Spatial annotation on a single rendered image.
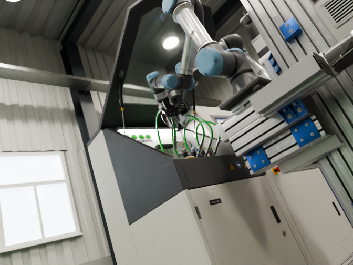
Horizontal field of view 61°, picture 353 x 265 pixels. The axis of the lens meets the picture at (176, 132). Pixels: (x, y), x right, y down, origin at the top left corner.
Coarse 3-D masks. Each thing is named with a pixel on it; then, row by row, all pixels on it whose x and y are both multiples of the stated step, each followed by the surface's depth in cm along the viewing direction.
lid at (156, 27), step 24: (144, 0) 175; (144, 24) 185; (168, 24) 195; (120, 48) 182; (144, 48) 194; (168, 48) 204; (120, 72) 188; (144, 72) 203; (168, 72) 215; (144, 96) 214; (192, 96) 240; (120, 120) 210; (144, 120) 223
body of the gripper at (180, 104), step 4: (176, 96) 194; (180, 96) 194; (172, 100) 196; (176, 100) 195; (180, 100) 192; (176, 104) 192; (180, 104) 189; (184, 104) 192; (176, 108) 194; (180, 108) 189; (184, 108) 191; (188, 108) 192; (180, 112) 191; (184, 112) 195
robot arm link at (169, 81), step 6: (156, 78) 162; (162, 78) 157; (168, 78) 155; (174, 78) 157; (180, 78) 163; (156, 84) 162; (162, 84) 158; (168, 84) 155; (174, 84) 157; (180, 84) 162
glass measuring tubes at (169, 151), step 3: (159, 144) 219; (162, 144) 221; (165, 144) 222; (168, 144) 224; (171, 144) 226; (156, 147) 219; (159, 147) 217; (165, 147) 221; (168, 147) 223; (171, 147) 225; (165, 150) 223; (168, 150) 222; (171, 150) 224; (168, 153) 221; (171, 153) 224; (174, 156) 222
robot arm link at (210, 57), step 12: (168, 0) 145; (180, 0) 143; (192, 0) 149; (168, 12) 146; (180, 12) 143; (192, 12) 142; (180, 24) 144; (192, 24) 137; (192, 36) 136; (204, 36) 133; (204, 48) 127; (216, 48) 128; (204, 60) 127; (216, 60) 124; (228, 60) 128; (204, 72) 128; (216, 72) 127; (228, 72) 131
